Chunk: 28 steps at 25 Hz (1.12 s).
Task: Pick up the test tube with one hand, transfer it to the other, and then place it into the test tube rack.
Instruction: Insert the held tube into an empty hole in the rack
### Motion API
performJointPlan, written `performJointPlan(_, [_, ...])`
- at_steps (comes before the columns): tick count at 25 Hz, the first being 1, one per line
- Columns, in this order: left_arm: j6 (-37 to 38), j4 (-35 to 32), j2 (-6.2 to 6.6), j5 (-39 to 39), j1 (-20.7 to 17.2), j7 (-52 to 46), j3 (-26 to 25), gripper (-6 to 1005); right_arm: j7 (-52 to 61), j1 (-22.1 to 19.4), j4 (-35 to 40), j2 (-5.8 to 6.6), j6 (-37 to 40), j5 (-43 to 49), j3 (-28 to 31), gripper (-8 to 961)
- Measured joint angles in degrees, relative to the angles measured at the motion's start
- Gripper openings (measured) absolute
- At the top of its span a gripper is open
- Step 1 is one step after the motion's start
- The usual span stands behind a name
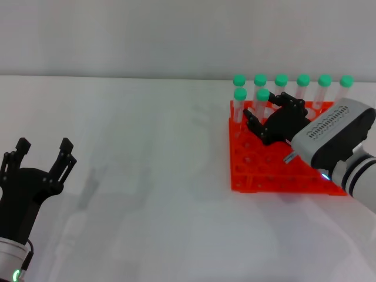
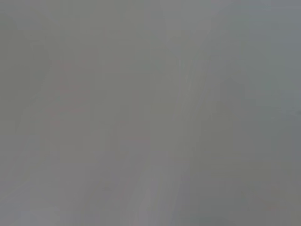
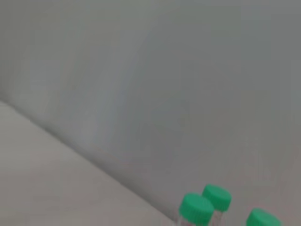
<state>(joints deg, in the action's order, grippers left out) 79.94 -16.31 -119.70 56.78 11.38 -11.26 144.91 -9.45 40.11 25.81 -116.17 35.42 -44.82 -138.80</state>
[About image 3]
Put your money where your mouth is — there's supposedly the clear test tube green cap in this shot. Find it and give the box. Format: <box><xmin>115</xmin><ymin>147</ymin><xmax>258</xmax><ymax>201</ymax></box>
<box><xmin>202</xmin><ymin>184</ymin><xmax>233</xmax><ymax>226</ymax></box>
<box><xmin>177</xmin><ymin>192</ymin><xmax>215</xmax><ymax>226</ymax></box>
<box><xmin>246</xmin><ymin>208</ymin><xmax>283</xmax><ymax>226</ymax></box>

